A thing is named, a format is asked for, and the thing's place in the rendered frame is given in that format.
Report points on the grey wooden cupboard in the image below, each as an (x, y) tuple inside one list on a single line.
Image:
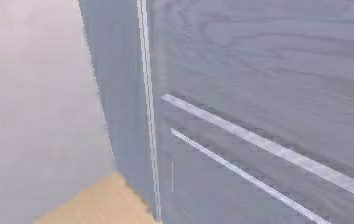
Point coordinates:
[(251, 83)]

